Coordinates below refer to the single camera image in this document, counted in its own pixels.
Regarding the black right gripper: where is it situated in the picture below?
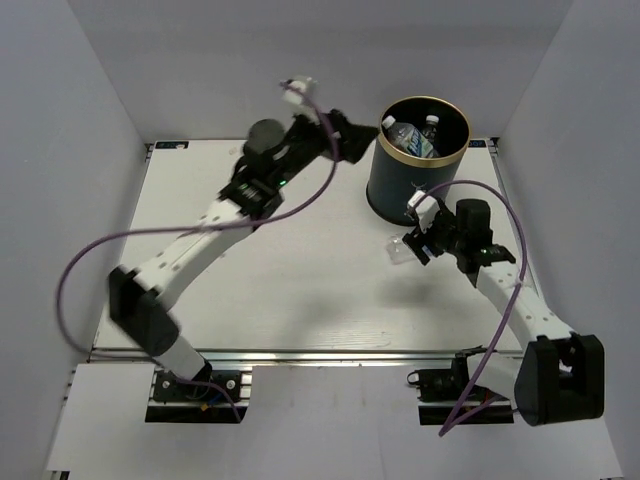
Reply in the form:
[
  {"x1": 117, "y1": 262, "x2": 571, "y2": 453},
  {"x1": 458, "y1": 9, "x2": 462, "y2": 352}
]
[{"x1": 403, "y1": 203, "x2": 466, "y2": 265}]

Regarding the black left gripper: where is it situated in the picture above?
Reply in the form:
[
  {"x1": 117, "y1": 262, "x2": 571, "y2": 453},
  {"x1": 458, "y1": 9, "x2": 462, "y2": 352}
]
[{"x1": 272, "y1": 106, "x2": 379, "y2": 190}]

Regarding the clear bottle blue wrap label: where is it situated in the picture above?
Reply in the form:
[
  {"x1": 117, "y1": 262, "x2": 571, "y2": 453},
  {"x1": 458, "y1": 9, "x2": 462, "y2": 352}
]
[{"x1": 385, "y1": 236, "x2": 416, "y2": 265}]

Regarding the small bottle green-blue label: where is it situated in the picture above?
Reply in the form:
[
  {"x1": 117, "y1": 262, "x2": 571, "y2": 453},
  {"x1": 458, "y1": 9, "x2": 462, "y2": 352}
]
[{"x1": 381, "y1": 115, "x2": 439, "y2": 158}]

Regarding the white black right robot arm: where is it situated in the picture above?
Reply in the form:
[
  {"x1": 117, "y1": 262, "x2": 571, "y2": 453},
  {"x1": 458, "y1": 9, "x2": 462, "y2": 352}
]
[{"x1": 403, "y1": 190, "x2": 605, "y2": 426}]

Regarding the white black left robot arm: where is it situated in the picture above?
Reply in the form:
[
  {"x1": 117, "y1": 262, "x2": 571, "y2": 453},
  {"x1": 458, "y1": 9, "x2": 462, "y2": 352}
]
[{"x1": 108, "y1": 110, "x2": 378, "y2": 399}]

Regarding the dark blue gold-rimmed bin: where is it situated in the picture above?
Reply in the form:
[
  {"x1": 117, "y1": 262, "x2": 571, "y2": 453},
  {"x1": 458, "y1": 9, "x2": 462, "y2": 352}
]
[{"x1": 366, "y1": 96, "x2": 471, "y2": 226}]

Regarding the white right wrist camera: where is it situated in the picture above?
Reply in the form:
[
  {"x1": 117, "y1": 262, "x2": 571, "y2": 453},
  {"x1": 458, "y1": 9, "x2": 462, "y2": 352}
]
[{"x1": 405, "y1": 190, "x2": 446, "y2": 232}]

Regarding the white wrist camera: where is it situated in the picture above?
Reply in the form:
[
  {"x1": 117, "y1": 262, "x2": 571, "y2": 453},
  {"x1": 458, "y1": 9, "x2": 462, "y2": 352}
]
[
  {"x1": 405, "y1": 190, "x2": 446, "y2": 232},
  {"x1": 279, "y1": 75, "x2": 317, "y2": 107}
]

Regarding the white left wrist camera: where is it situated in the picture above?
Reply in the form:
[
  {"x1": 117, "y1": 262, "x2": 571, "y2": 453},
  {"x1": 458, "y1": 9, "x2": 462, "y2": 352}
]
[{"x1": 279, "y1": 75, "x2": 317, "y2": 107}]

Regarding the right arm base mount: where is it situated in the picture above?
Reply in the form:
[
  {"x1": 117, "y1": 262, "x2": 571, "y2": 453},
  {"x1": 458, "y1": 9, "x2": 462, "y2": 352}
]
[{"x1": 406, "y1": 369, "x2": 515, "y2": 426}]

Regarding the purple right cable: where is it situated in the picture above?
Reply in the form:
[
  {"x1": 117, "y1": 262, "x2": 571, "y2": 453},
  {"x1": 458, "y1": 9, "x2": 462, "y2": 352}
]
[{"x1": 414, "y1": 179, "x2": 529, "y2": 437}]

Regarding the aluminium table edge rail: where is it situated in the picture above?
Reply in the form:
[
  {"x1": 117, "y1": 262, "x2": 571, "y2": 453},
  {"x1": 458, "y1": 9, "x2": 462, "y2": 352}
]
[{"x1": 89, "y1": 347, "x2": 531, "y2": 369}]

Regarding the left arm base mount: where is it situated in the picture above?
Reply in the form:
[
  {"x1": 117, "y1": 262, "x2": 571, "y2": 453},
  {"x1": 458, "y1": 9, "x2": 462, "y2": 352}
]
[{"x1": 145, "y1": 369, "x2": 252, "y2": 424}]

